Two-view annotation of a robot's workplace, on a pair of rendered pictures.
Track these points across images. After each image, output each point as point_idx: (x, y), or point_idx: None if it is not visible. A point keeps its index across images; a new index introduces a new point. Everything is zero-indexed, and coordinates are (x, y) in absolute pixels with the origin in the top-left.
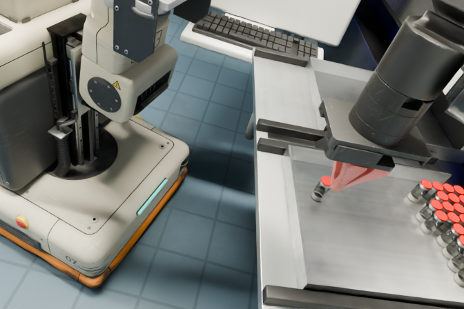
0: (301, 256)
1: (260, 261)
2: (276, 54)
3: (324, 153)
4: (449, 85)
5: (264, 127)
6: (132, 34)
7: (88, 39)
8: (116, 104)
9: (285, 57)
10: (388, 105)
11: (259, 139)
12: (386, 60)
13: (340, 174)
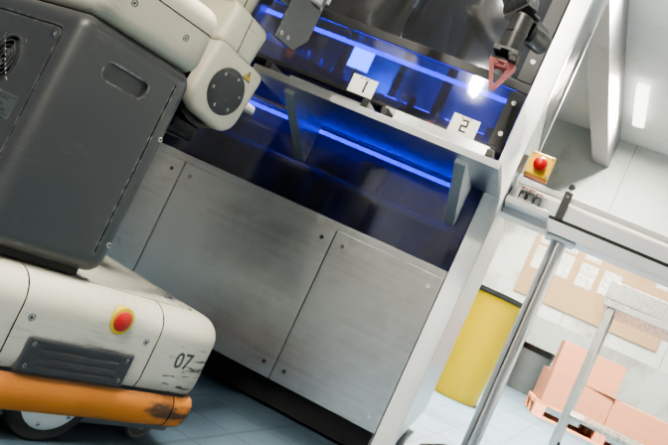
0: (472, 143)
1: (467, 149)
2: (278, 70)
3: (513, 60)
4: (370, 92)
5: (369, 104)
6: (299, 22)
7: (242, 23)
8: (237, 102)
9: (280, 73)
10: (522, 40)
11: (384, 107)
12: (518, 25)
13: (501, 76)
